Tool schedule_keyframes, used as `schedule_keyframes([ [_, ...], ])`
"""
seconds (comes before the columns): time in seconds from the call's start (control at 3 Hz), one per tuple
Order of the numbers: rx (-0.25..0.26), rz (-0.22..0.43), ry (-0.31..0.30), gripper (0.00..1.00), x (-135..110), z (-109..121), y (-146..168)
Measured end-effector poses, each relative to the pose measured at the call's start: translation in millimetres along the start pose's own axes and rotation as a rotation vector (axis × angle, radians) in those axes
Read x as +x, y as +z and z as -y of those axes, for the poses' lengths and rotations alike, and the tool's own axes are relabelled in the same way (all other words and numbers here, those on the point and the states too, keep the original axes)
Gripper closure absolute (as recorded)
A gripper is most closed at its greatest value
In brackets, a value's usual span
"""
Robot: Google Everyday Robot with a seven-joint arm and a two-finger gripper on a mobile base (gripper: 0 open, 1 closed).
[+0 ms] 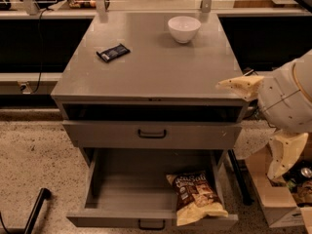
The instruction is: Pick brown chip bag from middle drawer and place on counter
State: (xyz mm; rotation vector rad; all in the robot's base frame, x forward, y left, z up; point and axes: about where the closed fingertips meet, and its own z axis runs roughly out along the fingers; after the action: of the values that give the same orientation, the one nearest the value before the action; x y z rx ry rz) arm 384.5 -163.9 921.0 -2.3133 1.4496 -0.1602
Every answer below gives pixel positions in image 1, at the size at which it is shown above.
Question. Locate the cardboard box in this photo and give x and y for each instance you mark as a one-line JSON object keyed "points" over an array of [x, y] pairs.
{"points": [[277, 202]]}

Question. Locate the dark blue snack bar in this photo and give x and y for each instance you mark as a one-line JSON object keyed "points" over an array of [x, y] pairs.
{"points": [[113, 53]]}

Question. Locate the grey drawer cabinet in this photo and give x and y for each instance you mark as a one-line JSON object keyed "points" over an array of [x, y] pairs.
{"points": [[159, 80]]}

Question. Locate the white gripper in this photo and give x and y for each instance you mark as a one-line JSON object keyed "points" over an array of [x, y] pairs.
{"points": [[282, 98]]}

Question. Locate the closed grey middle drawer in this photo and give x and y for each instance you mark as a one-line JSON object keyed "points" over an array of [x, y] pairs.
{"points": [[152, 135]]}

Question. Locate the soda can in box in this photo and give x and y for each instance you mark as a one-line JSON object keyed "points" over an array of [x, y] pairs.
{"points": [[306, 172]]}

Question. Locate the white bowl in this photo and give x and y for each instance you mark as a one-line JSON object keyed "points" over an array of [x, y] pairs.
{"points": [[183, 29]]}

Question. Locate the brown chip bag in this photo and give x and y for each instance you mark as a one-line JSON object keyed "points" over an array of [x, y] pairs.
{"points": [[196, 198]]}

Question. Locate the open grey bottom drawer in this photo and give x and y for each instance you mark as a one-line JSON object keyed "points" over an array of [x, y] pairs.
{"points": [[127, 188]]}

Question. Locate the black cabinet leg bar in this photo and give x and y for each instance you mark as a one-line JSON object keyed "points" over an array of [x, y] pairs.
{"points": [[246, 197]]}

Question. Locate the black bar on floor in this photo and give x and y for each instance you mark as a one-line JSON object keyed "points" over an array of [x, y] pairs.
{"points": [[44, 195]]}

